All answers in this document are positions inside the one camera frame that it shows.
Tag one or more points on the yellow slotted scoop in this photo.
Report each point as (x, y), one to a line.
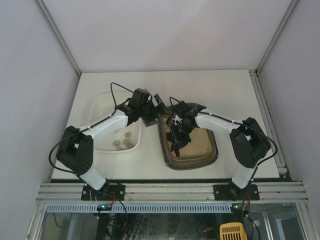
(232, 231)

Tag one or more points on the grey slotted cable duct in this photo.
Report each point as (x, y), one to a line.
(140, 208)

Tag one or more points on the aluminium frame rail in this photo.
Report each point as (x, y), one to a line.
(260, 192)

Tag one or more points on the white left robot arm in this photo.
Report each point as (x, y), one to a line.
(76, 149)

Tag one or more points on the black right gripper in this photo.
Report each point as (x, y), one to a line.
(179, 135)

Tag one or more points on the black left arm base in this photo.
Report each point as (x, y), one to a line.
(108, 192)

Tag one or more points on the black litter scoop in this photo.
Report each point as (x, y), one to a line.
(176, 145)

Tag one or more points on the grey litter box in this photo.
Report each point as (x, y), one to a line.
(200, 152)

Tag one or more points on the white plastic tray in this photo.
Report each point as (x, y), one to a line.
(104, 105)

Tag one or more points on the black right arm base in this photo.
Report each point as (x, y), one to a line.
(230, 192)

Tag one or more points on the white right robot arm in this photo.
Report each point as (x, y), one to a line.
(249, 143)

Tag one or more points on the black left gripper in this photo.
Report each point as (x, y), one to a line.
(154, 110)

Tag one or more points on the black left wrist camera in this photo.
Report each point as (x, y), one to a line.
(139, 98)

